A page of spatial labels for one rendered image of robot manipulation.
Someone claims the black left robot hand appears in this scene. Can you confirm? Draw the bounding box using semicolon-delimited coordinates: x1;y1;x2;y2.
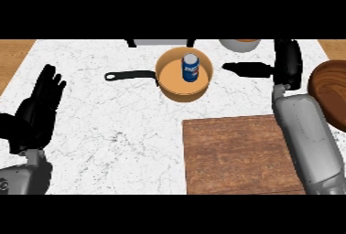
0;63;68;156

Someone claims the orange pot with black handle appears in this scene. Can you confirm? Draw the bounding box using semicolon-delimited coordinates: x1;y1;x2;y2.
104;47;215;103

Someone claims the dark brown wooden bowl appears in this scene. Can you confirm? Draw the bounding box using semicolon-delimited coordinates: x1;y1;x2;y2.
306;59;346;133

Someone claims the grey round cup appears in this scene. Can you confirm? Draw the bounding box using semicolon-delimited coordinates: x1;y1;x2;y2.
218;39;262;54

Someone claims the blue can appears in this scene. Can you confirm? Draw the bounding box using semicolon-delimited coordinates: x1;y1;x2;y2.
181;53;202;83

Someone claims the brown wooden cutting board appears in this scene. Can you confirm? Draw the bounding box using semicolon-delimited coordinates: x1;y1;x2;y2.
181;113;308;196

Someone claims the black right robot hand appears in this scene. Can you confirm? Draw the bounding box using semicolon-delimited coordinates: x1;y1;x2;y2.
222;39;305;91

